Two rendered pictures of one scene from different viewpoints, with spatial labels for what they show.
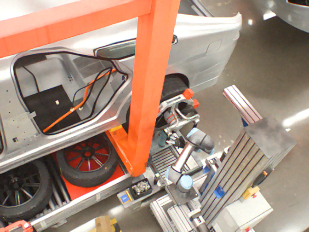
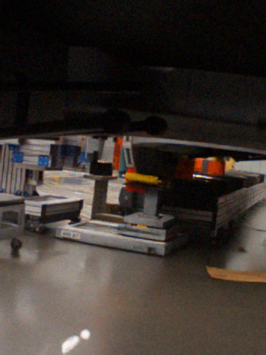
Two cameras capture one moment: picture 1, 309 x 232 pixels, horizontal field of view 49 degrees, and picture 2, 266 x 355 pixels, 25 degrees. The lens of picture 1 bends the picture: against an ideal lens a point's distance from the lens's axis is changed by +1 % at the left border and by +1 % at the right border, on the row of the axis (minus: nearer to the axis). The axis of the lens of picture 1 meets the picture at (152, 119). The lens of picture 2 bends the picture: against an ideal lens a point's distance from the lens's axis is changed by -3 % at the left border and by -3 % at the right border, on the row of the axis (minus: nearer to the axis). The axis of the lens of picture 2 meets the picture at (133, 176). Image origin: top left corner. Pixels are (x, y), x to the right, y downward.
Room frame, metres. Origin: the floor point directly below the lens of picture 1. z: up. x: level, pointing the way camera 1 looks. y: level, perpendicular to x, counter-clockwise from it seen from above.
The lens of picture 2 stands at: (5.98, -2.85, 0.75)
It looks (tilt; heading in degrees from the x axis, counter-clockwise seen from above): 3 degrees down; 146
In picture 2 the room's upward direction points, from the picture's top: 7 degrees clockwise
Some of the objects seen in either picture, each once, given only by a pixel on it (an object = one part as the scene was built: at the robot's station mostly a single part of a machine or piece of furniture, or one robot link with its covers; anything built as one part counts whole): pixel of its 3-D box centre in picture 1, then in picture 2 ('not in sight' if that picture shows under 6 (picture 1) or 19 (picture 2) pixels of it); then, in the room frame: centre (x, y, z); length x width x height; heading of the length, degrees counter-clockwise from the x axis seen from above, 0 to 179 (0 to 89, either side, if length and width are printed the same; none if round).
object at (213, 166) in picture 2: not in sight; (203, 158); (0.59, 1.78, 0.69); 0.52 x 0.17 x 0.35; 39
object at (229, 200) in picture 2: not in sight; (233, 203); (1.40, 1.57, 0.28); 2.47 x 0.06 x 0.22; 129
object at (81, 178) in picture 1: (88, 155); (180, 191); (1.68, 0.63, 0.39); 0.66 x 0.66 x 0.24
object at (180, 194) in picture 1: (183, 188); not in sight; (1.29, -0.41, 0.87); 0.15 x 0.15 x 0.10
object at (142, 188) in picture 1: (140, 188); (101, 167); (1.35, -0.01, 0.51); 0.20 x 0.14 x 0.13; 125
